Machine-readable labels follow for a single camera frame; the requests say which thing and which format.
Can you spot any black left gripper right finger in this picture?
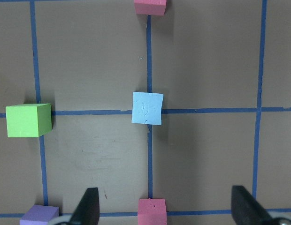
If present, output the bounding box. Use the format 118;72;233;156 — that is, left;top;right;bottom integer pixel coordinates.
231;185;273;225

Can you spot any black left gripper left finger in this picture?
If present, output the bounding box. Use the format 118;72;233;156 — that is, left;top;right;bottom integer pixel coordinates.
69;187;100;225

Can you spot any light blue foam block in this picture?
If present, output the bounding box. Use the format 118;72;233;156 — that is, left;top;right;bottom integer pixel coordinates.
131;92;164;125

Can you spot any purple foam block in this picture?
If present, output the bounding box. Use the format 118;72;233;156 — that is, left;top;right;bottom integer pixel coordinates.
19;205;59;225

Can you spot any pink foam block near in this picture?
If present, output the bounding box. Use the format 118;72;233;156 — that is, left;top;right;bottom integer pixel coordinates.
138;198;167;225

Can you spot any pink foam block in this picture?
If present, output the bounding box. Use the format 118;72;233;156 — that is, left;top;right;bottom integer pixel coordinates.
138;198;167;225
134;0;167;16

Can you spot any green foam block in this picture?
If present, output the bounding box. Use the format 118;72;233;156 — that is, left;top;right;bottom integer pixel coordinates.
6;104;52;138

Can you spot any pink foam block far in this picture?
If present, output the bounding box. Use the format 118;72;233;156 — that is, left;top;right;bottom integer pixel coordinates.
134;0;167;16

